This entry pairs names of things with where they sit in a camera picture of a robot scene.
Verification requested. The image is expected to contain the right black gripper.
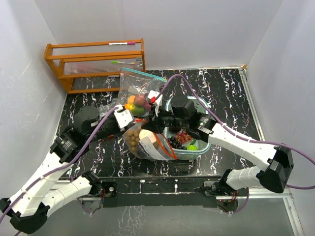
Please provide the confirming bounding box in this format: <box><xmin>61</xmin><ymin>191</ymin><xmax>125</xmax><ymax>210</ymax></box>
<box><xmin>141</xmin><ymin>104</ymin><xmax>188</xmax><ymax>135</ymax></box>

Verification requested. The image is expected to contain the white round bun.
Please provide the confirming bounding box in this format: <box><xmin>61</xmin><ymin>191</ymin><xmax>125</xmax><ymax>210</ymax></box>
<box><xmin>139</xmin><ymin>129</ymin><xmax>158</xmax><ymax>146</ymax></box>

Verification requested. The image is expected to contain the magenta round fruit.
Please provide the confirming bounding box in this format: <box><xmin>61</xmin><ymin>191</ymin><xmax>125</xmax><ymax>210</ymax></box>
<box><xmin>142</xmin><ymin>102</ymin><xmax>152</xmax><ymax>111</ymax></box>

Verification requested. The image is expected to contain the green yellow mango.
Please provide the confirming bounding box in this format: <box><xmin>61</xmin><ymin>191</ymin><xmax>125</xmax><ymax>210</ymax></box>
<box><xmin>125</xmin><ymin>95</ymin><xmax>145</xmax><ymax>117</ymax></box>

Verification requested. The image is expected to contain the orange-zipper clear bag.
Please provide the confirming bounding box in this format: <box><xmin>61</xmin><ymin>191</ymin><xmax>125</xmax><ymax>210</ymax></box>
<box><xmin>122</xmin><ymin>118</ymin><xmax>177</xmax><ymax>161</ymax></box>

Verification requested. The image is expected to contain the longan bunch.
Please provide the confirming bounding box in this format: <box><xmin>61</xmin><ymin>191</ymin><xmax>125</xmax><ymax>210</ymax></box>
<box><xmin>125</xmin><ymin>130</ymin><xmax>140</xmax><ymax>153</ymax></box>

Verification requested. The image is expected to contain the light blue plastic basket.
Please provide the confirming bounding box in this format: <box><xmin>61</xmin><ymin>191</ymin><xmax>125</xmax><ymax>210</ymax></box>
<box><xmin>163</xmin><ymin>96</ymin><xmax>210</xmax><ymax>161</ymax></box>

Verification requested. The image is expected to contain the blue-zipper clear bag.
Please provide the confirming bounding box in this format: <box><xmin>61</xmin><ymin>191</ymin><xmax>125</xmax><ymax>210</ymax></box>
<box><xmin>117</xmin><ymin>67</ymin><xmax>166</xmax><ymax>118</ymax></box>

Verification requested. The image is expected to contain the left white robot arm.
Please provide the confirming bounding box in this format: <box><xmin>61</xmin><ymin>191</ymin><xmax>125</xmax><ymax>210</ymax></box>
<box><xmin>0</xmin><ymin>105</ymin><xmax>134</xmax><ymax>234</ymax></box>

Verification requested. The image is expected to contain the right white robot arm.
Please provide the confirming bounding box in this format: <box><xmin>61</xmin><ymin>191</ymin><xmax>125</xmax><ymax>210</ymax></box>
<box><xmin>142</xmin><ymin>91</ymin><xmax>294</xmax><ymax>196</ymax></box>

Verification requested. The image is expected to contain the dark grape bunch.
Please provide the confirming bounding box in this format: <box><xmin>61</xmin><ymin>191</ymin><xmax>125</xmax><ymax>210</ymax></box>
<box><xmin>167</xmin><ymin>136</ymin><xmax>187</xmax><ymax>150</ymax></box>

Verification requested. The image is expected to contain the red grape bunch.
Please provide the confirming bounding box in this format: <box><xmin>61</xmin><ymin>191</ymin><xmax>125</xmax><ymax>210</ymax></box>
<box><xmin>175</xmin><ymin>130</ymin><xmax>193</xmax><ymax>144</ymax></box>

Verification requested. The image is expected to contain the green lime fruit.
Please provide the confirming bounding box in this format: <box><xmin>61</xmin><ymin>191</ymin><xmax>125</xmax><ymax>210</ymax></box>
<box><xmin>186</xmin><ymin>145</ymin><xmax>198</xmax><ymax>151</ymax></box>

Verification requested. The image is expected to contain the green marker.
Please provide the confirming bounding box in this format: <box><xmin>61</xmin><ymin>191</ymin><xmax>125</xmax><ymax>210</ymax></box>
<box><xmin>111</xmin><ymin>60</ymin><xmax>136</xmax><ymax>65</ymax></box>

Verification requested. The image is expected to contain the orange wooden shelf rack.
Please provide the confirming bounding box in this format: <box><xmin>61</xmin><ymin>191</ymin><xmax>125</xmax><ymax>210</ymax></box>
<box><xmin>44</xmin><ymin>38</ymin><xmax>146</xmax><ymax>94</ymax></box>

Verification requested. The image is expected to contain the pink white marker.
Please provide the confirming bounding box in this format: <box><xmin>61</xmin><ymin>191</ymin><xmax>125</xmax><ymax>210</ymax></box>
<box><xmin>108</xmin><ymin>42</ymin><xmax>136</xmax><ymax>46</ymax></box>

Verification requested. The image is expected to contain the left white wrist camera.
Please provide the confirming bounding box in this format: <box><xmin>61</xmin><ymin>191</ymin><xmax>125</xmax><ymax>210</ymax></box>
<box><xmin>114</xmin><ymin>104</ymin><xmax>134</xmax><ymax>131</ymax></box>

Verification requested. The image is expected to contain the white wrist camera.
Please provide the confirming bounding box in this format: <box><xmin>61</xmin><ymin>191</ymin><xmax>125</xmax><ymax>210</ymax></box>
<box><xmin>148</xmin><ymin>90</ymin><xmax>162</xmax><ymax>117</ymax></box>
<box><xmin>114</xmin><ymin>104</ymin><xmax>134</xmax><ymax>131</ymax></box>

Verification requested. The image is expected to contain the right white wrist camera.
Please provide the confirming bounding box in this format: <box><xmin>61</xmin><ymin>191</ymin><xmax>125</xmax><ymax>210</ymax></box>
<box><xmin>148</xmin><ymin>90</ymin><xmax>162</xmax><ymax>117</ymax></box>

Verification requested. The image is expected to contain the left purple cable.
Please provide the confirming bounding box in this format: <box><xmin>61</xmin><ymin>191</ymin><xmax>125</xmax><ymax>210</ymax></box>
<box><xmin>0</xmin><ymin>104</ymin><xmax>124</xmax><ymax>236</ymax></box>

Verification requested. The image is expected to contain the purple cable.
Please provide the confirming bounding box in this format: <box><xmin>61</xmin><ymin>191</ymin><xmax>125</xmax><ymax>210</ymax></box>
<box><xmin>0</xmin><ymin>104</ymin><xmax>124</xmax><ymax>236</ymax></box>
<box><xmin>157</xmin><ymin>74</ymin><xmax>315</xmax><ymax>214</ymax></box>

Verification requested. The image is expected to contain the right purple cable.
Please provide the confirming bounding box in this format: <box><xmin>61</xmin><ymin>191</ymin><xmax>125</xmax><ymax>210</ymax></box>
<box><xmin>157</xmin><ymin>74</ymin><xmax>315</xmax><ymax>214</ymax></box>

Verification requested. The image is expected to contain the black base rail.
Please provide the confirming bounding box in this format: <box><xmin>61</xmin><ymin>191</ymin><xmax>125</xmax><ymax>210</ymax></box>
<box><xmin>101</xmin><ymin>177</ymin><xmax>240</xmax><ymax>211</ymax></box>

